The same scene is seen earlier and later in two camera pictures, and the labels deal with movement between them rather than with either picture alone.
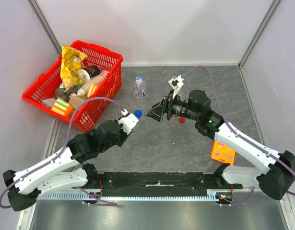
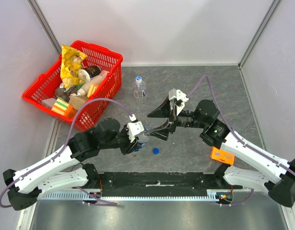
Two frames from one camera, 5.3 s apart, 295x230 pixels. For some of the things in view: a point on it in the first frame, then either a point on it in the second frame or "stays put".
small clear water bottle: (139, 88) stays put
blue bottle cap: (138, 113) to (156, 150)
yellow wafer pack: (92, 88) stays put
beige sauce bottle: (85, 89) stays put
